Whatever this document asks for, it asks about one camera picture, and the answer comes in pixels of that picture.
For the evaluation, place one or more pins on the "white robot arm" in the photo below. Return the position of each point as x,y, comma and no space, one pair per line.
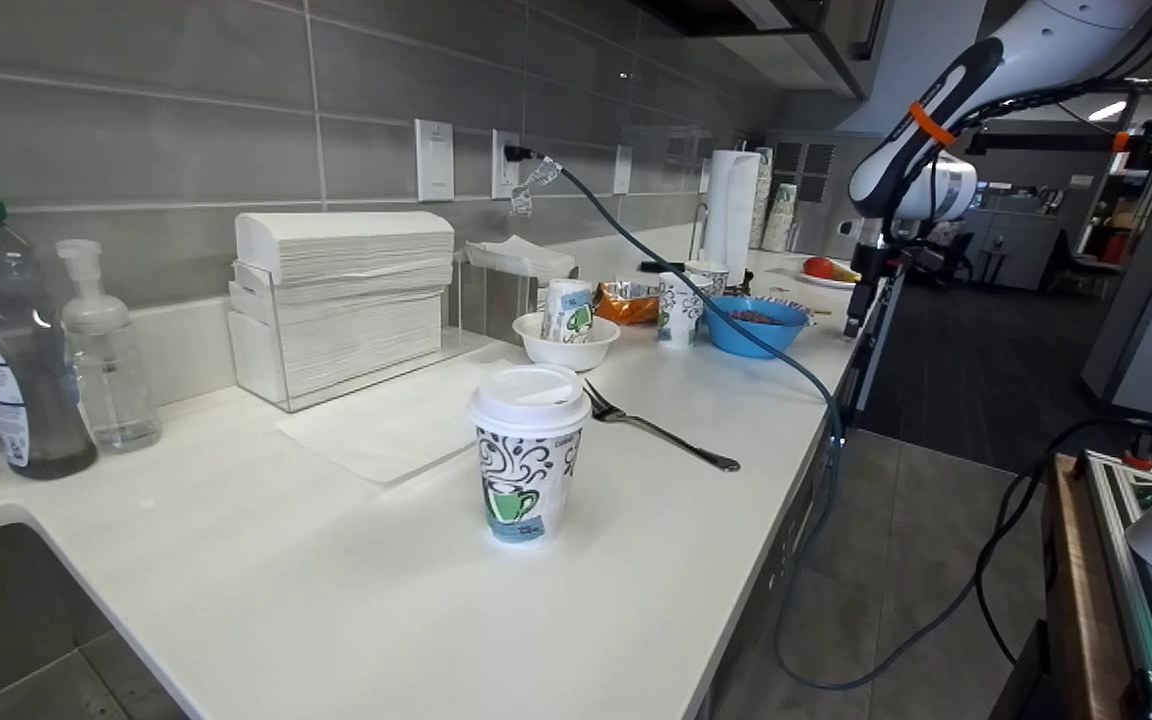
1001,66

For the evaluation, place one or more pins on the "clear plastic bag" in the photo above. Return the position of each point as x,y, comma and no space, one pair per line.
517,267

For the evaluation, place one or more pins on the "dish soap bottle green cap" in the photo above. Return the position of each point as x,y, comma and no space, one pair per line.
18,372

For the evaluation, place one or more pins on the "folded paper towel stack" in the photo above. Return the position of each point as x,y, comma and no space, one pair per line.
337,306

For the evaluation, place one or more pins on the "large paper cup white lid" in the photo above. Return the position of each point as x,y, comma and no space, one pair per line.
531,452

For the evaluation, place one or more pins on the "clear pump bottle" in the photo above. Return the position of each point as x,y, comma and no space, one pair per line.
110,372

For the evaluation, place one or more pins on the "paper cup green print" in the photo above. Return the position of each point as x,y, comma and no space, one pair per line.
568,310

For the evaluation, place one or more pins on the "blue bowl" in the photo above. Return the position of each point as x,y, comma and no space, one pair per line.
752,334

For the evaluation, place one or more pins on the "white wall outlet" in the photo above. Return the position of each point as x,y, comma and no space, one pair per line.
433,163
501,164
623,171

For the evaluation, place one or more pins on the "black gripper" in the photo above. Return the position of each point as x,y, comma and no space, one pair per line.
872,274

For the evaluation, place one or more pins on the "orange container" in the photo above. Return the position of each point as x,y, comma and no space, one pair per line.
624,306

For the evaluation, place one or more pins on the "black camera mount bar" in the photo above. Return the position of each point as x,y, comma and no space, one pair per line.
1070,139

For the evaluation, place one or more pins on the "kitchen sink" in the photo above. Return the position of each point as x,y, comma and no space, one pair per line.
18,625

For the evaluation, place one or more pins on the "small patterned paper cup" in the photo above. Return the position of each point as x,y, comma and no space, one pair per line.
683,315

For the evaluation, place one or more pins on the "paper towel roll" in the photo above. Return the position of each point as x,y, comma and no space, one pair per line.
733,212

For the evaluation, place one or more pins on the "white napkin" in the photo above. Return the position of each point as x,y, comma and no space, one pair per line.
389,426

